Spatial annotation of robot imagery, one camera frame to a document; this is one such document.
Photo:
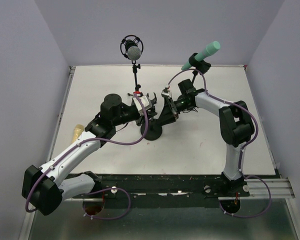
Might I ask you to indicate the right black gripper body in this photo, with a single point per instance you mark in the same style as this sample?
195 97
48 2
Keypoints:
175 114

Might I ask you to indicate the black round-base stand front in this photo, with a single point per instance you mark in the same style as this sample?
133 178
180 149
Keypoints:
154 130

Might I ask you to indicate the black round-base stand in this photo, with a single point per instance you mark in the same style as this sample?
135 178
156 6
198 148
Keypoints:
154 130
199 65

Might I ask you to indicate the beige gold microphone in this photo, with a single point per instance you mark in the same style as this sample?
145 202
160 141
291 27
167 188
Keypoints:
77 131

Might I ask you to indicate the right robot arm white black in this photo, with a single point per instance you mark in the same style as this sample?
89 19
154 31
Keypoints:
236 124

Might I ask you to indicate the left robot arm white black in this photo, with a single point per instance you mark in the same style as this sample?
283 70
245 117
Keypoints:
45 187

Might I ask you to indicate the black round-base stand rear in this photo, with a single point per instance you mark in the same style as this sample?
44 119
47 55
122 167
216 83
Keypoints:
199 65

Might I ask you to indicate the silver grey mesh microphone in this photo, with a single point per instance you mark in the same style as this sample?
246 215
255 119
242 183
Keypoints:
133 52

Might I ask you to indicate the teal green microphone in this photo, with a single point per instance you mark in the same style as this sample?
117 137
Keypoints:
208 51

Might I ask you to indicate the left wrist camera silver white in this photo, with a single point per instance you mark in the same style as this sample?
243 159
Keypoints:
141 103

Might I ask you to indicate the wrist camera silver white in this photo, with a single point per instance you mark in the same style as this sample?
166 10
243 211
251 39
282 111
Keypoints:
166 93
141 103

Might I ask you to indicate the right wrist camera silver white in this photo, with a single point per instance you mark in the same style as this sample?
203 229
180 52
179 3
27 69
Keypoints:
166 93

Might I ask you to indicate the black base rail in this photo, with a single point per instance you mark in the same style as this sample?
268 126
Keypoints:
153 191

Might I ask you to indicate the black tripod stand shock mount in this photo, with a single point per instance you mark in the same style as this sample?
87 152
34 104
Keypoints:
134 40

